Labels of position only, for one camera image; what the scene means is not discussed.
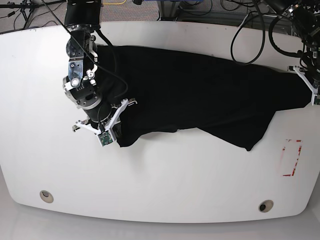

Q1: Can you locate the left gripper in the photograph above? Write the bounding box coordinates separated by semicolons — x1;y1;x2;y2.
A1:
308;67;320;93

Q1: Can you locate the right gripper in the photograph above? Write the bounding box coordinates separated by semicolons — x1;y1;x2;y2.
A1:
86;101;118;129

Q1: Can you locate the black T-shirt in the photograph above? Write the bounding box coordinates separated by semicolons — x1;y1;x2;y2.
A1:
99;46;311;151

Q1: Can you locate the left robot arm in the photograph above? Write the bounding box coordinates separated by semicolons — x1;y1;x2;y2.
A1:
266;0;320;89

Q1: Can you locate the red tape rectangle marking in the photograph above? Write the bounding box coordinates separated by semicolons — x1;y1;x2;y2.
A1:
279;139;303;177

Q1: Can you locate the black tripod stand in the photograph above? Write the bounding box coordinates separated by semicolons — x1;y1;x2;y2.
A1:
0;0;61;29

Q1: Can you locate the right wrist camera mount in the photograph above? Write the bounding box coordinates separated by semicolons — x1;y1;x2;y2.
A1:
72;98;138;147

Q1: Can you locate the left table cable grommet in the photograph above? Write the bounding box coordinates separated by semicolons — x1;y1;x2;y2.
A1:
39;190;54;204

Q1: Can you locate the table cable grommet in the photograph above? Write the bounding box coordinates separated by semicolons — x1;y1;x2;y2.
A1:
258;199;274;213
39;190;54;204

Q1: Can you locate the right table cable grommet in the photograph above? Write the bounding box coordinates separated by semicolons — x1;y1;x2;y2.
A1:
258;199;274;213

